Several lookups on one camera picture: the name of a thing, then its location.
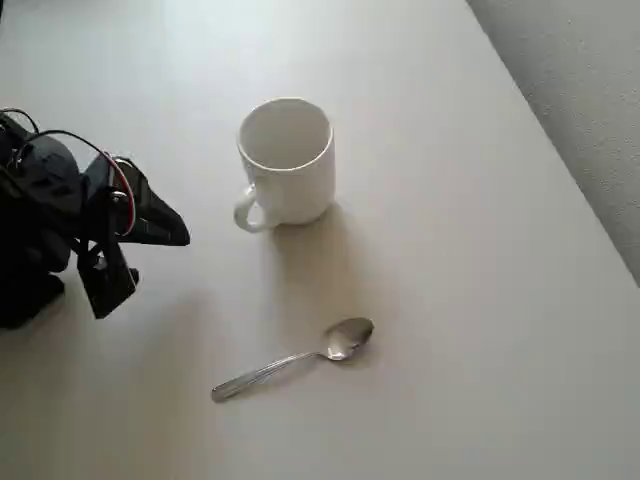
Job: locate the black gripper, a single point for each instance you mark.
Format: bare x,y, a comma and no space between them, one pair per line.
148,212

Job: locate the silver metal spoon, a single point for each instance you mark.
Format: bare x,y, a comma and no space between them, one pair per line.
345,340

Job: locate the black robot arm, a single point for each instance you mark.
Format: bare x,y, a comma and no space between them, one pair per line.
35,225

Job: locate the white ceramic mug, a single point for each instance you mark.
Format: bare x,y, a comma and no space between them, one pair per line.
295,190

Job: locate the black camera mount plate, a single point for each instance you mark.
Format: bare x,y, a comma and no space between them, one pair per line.
107,285

